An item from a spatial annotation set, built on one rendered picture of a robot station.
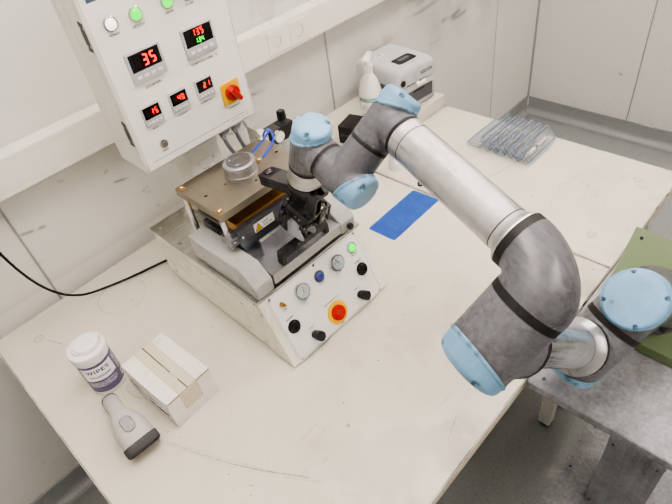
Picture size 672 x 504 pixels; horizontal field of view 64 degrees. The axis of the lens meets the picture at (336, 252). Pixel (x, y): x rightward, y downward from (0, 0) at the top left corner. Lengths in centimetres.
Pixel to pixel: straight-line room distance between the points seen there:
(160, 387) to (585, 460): 139
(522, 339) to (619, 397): 57
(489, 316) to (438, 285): 69
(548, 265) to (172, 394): 84
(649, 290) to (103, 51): 114
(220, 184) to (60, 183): 52
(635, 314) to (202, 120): 102
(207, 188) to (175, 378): 44
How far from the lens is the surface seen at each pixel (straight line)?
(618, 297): 116
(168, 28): 129
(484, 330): 78
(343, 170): 96
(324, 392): 128
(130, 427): 129
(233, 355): 140
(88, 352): 137
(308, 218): 113
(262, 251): 129
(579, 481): 204
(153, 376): 132
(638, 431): 129
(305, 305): 131
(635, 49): 337
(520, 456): 205
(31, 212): 166
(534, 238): 78
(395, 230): 163
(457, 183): 84
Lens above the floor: 181
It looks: 42 degrees down
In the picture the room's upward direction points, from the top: 10 degrees counter-clockwise
